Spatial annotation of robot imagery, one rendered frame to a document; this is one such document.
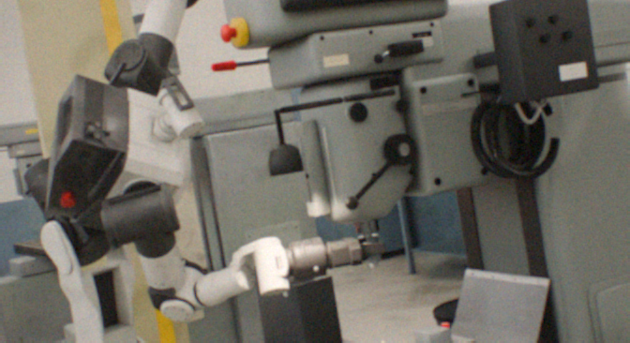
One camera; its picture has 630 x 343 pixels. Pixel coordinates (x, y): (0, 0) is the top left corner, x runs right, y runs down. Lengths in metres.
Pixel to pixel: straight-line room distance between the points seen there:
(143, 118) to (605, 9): 1.16
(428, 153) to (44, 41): 1.96
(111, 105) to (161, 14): 0.32
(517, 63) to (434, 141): 0.28
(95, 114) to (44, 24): 1.59
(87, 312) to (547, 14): 1.30
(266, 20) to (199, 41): 9.75
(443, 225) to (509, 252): 7.04
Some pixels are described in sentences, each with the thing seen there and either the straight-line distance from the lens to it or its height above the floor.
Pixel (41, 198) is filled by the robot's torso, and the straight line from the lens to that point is 2.43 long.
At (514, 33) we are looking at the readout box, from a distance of 1.90.
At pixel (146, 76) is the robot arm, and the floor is 1.72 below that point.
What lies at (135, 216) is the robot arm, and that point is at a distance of 1.98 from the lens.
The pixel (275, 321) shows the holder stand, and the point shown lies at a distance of 2.58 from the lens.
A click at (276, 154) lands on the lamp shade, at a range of 1.88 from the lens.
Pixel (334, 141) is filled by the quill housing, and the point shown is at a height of 1.50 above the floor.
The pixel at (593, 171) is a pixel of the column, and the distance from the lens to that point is 2.25.
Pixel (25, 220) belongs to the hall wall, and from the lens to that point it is 10.96.
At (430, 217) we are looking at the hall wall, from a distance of 9.50.
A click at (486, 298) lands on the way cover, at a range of 2.36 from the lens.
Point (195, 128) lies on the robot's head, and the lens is 2.07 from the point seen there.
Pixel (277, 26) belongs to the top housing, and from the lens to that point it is 1.90.
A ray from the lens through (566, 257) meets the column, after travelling 2.20.
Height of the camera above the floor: 1.55
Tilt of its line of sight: 3 degrees down
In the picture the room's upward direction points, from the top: 9 degrees counter-clockwise
